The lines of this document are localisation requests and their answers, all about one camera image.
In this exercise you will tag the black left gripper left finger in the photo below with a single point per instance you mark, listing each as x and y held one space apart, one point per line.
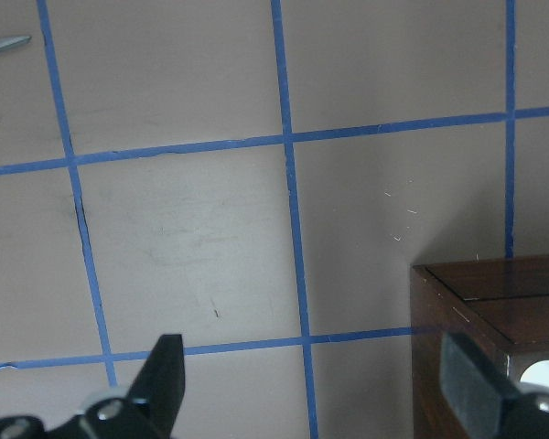
159 387

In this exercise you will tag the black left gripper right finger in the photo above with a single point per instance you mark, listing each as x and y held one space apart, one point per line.
472 385

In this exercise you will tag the orange handled scissors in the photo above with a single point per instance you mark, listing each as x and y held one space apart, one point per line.
7 43

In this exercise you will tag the dark wooden drawer cabinet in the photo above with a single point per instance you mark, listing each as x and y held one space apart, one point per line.
502 305

